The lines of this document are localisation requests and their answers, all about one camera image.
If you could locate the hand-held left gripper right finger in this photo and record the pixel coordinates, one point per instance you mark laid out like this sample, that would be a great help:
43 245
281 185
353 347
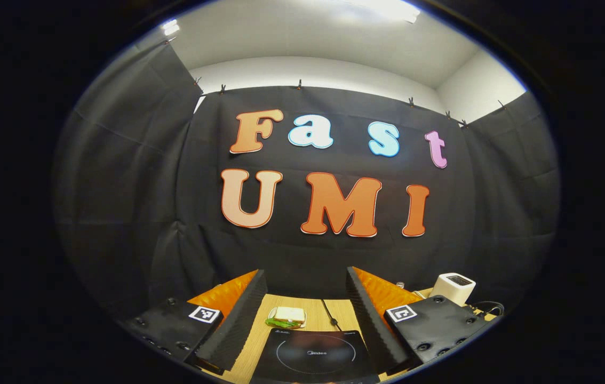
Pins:
369 320

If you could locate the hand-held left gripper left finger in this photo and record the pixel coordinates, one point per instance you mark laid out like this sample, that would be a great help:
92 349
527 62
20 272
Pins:
244 314

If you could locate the black induction cooktop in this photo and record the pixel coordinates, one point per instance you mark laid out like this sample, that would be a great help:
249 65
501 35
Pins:
313 362

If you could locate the sandwich with lettuce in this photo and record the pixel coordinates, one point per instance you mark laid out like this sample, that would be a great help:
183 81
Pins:
287 316

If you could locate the white sandwich plate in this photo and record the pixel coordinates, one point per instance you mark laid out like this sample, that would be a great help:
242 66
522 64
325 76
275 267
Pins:
303 321

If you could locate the white toaster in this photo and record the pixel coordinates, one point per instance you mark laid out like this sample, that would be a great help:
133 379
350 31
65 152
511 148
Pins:
452 290

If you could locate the row of black cloth clips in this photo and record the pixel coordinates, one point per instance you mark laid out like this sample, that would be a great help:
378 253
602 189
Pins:
299 84

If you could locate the ceiling light panel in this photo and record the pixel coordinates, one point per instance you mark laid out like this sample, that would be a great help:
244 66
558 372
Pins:
170 26
388 8

